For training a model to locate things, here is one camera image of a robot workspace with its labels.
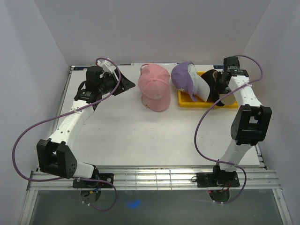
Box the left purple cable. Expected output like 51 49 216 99
12 57 121 211

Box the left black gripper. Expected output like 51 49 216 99
98 68 135 96

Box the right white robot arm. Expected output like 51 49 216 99
211 56 272 186

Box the black baseball cap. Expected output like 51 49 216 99
201 69 226 103

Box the purple cable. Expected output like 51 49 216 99
12 57 121 211
189 55 265 206

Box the yellow plastic tray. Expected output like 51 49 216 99
178 71 238 109

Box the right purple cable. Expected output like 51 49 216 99
189 55 265 206

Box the purple baseball cap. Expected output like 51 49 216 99
171 61 196 102

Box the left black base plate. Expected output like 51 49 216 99
73 172 115 188

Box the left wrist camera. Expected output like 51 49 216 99
96 60 113 73

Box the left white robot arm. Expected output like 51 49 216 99
37 66 135 188

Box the aluminium frame rail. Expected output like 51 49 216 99
20 167 292 225

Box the pink baseball cap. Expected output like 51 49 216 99
138 64 171 112

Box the white cap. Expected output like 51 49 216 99
188 63 210 102

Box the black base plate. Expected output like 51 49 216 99
196 172 240 188
73 172 115 188

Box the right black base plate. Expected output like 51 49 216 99
196 172 240 188

